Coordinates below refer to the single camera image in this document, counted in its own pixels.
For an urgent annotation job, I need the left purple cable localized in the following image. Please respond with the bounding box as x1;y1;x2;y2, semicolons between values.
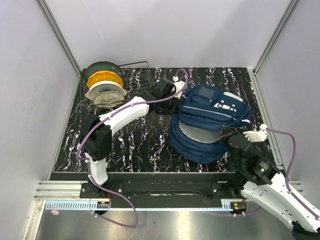
76;68;189;228

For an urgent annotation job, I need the aluminium frame rail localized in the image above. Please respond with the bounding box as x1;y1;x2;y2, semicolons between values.
34;181;307;202

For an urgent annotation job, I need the left aluminium corner post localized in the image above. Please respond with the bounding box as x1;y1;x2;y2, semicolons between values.
36;0;82;75

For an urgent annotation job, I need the dark green plate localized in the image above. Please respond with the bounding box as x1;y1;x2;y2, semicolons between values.
84;61;123;79

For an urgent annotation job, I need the aluminium corner post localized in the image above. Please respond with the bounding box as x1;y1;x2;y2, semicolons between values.
36;0;82;75
252;0;301;75

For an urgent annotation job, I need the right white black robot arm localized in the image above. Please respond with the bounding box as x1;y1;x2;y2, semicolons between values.
220;124;320;240

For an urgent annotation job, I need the white plate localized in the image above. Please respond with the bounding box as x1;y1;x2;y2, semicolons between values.
85;80;128;100

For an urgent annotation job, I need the right aluminium corner post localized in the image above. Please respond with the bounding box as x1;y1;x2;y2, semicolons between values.
252;0;301;75

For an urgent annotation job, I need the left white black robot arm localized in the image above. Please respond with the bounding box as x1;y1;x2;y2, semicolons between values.
76;74;189;198

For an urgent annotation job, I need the grey slotted cable duct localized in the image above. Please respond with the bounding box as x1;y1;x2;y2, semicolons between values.
45;200;233;212

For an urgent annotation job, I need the navy blue student backpack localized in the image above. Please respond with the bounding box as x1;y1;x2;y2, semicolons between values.
169;84;252;165

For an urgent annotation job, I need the black wire dish rack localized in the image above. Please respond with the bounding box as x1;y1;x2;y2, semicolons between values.
79;61;154;111

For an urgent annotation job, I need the orange plate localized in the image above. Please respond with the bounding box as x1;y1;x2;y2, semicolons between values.
87;70;124;89

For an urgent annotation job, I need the grey speckled plate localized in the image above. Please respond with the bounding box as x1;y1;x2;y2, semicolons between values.
93;90;125;108

